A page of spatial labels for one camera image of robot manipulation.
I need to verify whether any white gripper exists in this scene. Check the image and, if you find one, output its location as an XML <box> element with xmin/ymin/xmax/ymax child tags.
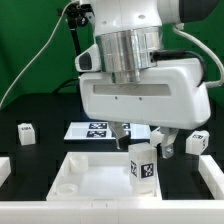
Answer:
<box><xmin>80</xmin><ymin>58</ymin><xmax>211</xmax><ymax>159</ymax></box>

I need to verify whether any white square table top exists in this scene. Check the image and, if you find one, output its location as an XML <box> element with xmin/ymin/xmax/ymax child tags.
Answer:
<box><xmin>46</xmin><ymin>152</ymin><xmax>162</xmax><ymax>201</ymax></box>

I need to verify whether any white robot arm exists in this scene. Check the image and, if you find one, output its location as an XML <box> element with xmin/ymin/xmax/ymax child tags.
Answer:
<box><xmin>75</xmin><ymin>0</ymin><xmax>224</xmax><ymax>158</ymax></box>

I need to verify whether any white base tag plate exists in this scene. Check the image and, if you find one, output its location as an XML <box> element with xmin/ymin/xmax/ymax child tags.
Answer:
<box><xmin>64</xmin><ymin>122</ymin><xmax>150</xmax><ymax>141</ymax></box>

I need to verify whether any white right fence wall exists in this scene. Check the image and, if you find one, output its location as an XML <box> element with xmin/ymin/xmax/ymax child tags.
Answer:
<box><xmin>198</xmin><ymin>155</ymin><xmax>224</xmax><ymax>200</ymax></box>

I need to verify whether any white fence wall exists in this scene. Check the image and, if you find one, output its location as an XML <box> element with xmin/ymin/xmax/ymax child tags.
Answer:
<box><xmin>198</xmin><ymin>155</ymin><xmax>224</xmax><ymax>200</ymax></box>
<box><xmin>0</xmin><ymin>200</ymin><xmax>224</xmax><ymax>224</ymax></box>
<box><xmin>0</xmin><ymin>157</ymin><xmax>11</xmax><ymax>187</ymax></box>

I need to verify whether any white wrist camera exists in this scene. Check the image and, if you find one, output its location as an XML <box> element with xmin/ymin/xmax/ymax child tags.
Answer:
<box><xmin>75</xmin><ymin>44</ymin><xmax>101</xmax><ymax>72</ymax></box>

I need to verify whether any white front fence wall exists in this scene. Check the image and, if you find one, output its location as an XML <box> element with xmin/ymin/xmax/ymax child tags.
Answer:
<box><xmin>0</xmin><ymin>200</ymin><xmax>224</xmax><ymax>224</ymax></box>

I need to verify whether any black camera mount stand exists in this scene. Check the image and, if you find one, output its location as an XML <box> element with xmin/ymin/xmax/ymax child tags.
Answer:
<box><xmin>57</xmin><ymin>1</ymin><xmax>93</xmax><ymax>55</ymax></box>

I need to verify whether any white left fence wall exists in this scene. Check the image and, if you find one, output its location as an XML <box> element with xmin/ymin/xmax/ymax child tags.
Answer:
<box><xmin>0</xmin><ymin>157</ymin><xmax>11</xmax><ymax>187</ymax></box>

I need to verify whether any grey cable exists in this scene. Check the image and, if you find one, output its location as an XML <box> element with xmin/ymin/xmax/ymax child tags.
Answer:
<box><xmin>0</xmin><ymin>1</ymin><xmax>76</xmax><ymax>109</ymax></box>

